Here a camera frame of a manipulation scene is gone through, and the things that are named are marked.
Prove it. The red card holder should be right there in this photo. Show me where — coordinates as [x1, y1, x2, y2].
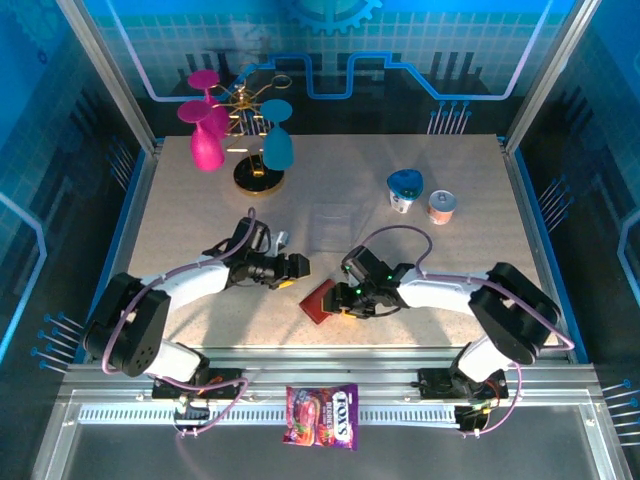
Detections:
[298, 278, 337, 326]

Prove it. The clear acrylic card stand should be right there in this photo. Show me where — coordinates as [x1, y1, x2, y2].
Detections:
[310, 202, 354, 255]

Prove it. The gold wine glass rack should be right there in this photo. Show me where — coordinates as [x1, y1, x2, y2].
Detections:
[207, 62, 294, 197]

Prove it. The purple candy bag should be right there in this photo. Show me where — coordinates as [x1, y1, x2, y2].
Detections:
[282, 383, 360, 452]

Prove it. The blue lid yogurt cup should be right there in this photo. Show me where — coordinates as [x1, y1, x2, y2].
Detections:
[387, 169, 425, 215]

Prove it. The teal wine glass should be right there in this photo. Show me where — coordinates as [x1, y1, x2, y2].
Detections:
[258, 98, 295, 170]

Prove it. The large pink wine glass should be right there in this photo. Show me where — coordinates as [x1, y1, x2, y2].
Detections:
[177, 99, 226, 173]

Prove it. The small pink wine glass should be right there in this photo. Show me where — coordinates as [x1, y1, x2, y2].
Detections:
[187, 69, 231, 141]

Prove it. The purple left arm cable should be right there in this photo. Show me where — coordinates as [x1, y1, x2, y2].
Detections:
[101, 206, 259, 441]

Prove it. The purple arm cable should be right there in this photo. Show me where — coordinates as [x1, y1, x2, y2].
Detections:
[101, 206, 259, 441]
[367, 224, 576, 439]

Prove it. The aluminium table rail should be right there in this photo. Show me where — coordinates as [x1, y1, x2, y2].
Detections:
[59, 347, 601, 401]

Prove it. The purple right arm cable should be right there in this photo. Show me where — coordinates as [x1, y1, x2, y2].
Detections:
[367, 224, 576, 439]

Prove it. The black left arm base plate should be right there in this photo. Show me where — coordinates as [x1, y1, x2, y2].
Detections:
[151, 367, 247, 401]

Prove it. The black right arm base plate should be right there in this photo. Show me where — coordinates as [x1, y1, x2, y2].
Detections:
[416, 367, 510, 401]

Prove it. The white slotted cable duct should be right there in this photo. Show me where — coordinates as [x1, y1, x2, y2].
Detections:
[78, 403, 459, 427]

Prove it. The aluminium frame post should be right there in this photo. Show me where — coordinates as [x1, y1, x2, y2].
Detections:
[54, 0, 166, 156]
[502, 0, 604, 154]

